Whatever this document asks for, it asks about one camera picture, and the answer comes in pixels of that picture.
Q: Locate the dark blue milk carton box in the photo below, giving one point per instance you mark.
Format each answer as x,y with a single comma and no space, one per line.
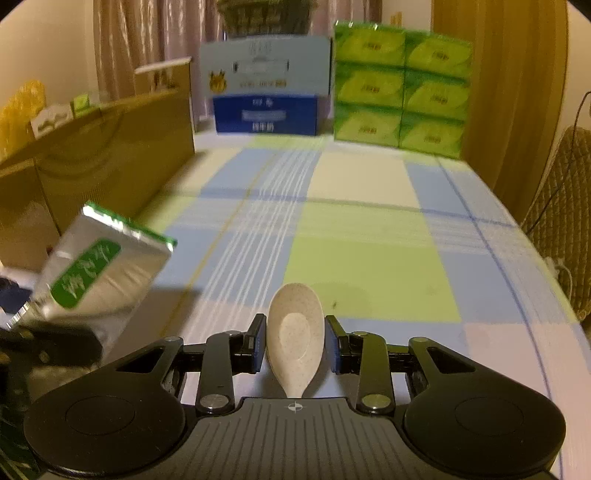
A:
231,115

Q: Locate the light blue milk carton box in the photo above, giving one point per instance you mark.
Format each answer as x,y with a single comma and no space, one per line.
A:
304,64

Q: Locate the woven basket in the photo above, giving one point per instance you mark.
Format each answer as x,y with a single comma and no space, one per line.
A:
268,18

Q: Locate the white box wavy cutout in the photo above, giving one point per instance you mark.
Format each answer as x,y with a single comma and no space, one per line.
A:
39,129

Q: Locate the beige plastic spoon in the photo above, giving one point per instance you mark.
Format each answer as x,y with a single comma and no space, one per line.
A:
295,332

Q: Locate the yellow plastic bag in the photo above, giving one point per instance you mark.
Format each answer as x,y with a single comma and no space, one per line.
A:
21,110

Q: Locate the silver green foil bag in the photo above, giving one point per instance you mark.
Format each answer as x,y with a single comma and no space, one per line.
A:
106,277

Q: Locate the white power strip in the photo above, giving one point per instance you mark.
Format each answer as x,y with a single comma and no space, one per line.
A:
556,266

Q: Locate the plaid cloth covered desktop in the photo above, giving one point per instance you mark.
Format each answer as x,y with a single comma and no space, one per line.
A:
369,258

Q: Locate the stack of green tissue packs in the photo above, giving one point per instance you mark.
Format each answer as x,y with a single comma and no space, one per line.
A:
401,87

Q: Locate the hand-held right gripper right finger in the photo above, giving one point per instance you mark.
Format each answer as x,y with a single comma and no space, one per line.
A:
332,346

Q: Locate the small picture printed box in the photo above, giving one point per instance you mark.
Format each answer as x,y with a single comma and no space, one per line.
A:
161,76

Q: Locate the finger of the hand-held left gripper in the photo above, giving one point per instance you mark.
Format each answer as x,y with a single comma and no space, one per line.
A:
8,295
60,346

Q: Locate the small green pack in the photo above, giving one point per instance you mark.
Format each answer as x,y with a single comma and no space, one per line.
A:
83,105

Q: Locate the pale curtain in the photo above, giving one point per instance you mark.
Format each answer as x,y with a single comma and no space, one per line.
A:
147,32

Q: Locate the wooden door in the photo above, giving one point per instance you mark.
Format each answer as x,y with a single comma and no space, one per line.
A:
508,92

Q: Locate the brown cardboard box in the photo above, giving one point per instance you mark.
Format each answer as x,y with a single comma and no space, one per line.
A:
115,152

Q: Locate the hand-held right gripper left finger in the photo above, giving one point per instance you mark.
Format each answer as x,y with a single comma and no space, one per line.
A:
258,346

